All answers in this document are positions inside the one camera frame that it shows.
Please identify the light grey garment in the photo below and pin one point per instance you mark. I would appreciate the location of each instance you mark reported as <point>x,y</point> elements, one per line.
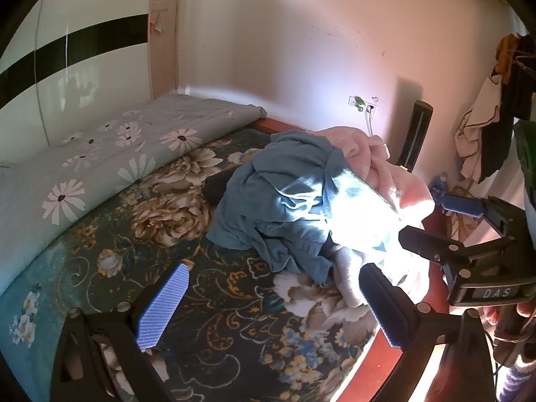
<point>347,268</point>

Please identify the dark hanging garment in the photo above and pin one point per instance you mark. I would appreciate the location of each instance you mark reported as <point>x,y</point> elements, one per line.
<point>513,104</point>

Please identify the blue fleece garment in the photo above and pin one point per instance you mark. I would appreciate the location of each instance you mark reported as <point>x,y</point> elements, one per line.
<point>268,192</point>

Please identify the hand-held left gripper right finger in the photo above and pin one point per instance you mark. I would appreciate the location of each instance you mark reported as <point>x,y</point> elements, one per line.
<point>383,307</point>

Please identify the wooden door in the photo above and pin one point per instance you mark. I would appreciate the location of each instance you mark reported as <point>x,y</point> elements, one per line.
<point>165,63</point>

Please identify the white wardrobe with black stripe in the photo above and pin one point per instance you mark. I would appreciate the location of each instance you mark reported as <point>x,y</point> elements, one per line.
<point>83,75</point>

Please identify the daisy print quilt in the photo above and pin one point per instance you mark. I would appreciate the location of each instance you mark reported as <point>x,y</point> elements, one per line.
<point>83,167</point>

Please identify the person's right hand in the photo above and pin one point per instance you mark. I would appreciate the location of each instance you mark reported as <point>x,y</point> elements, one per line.
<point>525,309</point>

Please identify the yellow hanging garment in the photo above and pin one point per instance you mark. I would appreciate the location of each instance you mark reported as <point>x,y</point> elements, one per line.
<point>506,56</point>

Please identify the black chair back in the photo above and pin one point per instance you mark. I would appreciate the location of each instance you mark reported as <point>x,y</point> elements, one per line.
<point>416,134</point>

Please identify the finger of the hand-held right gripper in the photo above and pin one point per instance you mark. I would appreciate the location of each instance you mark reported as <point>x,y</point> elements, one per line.
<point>460,205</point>
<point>423,243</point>

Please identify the dark cloth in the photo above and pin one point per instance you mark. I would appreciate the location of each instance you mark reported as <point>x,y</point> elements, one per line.
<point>215,190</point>

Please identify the pale pink fleece garment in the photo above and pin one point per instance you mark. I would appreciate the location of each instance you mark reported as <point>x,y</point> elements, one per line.
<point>368,155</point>

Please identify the white hanging garment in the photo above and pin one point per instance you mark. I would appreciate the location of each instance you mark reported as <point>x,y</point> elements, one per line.
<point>481,125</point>

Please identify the white wall socket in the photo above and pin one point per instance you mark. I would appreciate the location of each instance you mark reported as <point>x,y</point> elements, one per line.
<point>370,106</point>

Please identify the dark floral bed sheet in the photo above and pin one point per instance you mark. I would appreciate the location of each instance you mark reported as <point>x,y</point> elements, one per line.
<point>234,301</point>

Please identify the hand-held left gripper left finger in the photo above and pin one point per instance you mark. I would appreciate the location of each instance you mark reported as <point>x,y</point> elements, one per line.
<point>161,305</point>

